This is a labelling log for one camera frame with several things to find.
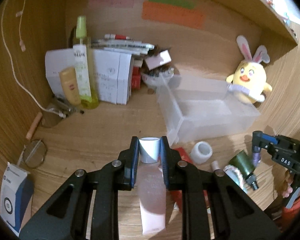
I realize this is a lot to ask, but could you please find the purple tube with black cap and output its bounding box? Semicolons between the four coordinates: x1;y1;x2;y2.
251;146;261;167

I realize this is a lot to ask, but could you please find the dark green glass bottle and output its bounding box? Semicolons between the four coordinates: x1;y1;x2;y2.
229;150;259;191

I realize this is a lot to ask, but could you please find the pink tube with white cap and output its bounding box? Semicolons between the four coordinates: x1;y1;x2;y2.
136;137;166;235

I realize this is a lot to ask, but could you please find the person's right hand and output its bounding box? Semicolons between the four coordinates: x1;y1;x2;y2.
281;170;294;198

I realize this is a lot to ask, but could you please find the pink tube with red cap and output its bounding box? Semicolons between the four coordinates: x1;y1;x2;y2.
211;160;225;177

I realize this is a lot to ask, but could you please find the blue white box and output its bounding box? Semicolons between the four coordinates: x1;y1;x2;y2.
0;163;34;236

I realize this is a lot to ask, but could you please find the white tape roll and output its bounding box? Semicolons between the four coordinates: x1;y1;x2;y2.
190;141;213;164

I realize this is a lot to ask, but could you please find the yellow chick bunny plush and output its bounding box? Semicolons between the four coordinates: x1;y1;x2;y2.
226;35;273;104

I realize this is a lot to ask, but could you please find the clear plastic storage bin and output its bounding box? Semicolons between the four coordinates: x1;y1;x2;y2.
156;74;260;145

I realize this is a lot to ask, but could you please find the round hand mirror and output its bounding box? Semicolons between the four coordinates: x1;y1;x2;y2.
17;139;47;168

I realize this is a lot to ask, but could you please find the white bowl of trinkets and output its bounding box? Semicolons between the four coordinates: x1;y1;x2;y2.
141;66;175;91

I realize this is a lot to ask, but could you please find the small pink box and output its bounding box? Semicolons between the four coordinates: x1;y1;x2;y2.
145;50;172;70

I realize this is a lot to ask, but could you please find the white cardboard boxes stack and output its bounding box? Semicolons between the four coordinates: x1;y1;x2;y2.
45;49;134;105

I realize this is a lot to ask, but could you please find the orange sticky paper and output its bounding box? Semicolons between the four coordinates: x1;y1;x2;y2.
141;1;205;29

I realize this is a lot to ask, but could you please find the green spray bottle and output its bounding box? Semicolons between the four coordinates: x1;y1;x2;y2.
72;16;99;109

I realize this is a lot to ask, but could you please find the green sticky paper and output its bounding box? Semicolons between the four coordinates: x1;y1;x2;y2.
149;0;196;9

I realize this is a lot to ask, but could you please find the stack of pens and packets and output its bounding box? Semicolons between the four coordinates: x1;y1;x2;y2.
91;34;155;56

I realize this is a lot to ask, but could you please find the white cord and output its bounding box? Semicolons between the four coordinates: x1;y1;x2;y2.
0;0;67;119

